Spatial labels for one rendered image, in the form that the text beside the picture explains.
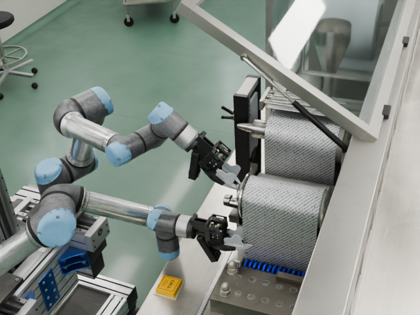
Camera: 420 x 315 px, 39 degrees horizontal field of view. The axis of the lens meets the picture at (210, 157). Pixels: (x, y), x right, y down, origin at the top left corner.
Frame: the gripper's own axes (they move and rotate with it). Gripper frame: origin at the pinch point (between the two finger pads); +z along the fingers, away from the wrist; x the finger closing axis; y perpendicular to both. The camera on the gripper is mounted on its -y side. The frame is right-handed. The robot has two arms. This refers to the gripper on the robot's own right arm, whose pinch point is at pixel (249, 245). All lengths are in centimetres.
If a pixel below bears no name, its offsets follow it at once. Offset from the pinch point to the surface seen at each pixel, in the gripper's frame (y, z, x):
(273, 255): -2.0, 8.1, -0.2
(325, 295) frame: 56, 35, -63
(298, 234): 9.5, 16.0, -0.3
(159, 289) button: -16.7, -27.9, -13.2
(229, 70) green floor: -109, -121, 311
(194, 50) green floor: -109, -168, 342
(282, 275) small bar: -4.3, 12.5, -5.4
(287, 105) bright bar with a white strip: 35.8, 4.0, 29.9
